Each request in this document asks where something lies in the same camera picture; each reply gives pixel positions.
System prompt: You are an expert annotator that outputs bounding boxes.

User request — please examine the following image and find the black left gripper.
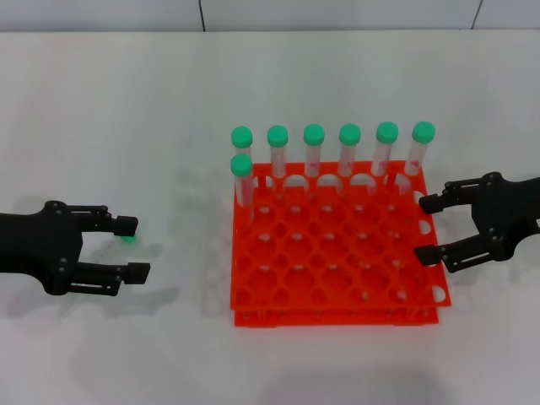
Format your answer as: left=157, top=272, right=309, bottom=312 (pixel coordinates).
left=0, top=201, right=152, bottom=297

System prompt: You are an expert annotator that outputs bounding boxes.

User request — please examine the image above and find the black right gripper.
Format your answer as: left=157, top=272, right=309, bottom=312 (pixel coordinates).
left=413, top=170, right=540, bottom=275

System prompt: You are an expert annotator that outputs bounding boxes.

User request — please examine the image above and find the clear test tube green cap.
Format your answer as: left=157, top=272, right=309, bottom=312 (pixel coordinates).
left=90, top=234, right=138, bottom=262
left=229, top=154, right=255, bottom=220
left=338, top=122, right=363, bottom=195
left=302, top=122, right=327, bottom=197
left=370, top=121, right=400, bottom=193
left=266, top=124, right=290, bottom=199
left=230, top=125, right=255, bottom=170
left=394, top=121, right=437, bottom=195

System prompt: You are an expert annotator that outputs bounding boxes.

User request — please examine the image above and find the orange plastic test tube rack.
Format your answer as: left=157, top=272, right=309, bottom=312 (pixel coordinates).
left=229, top=159, right=452, bottom=329

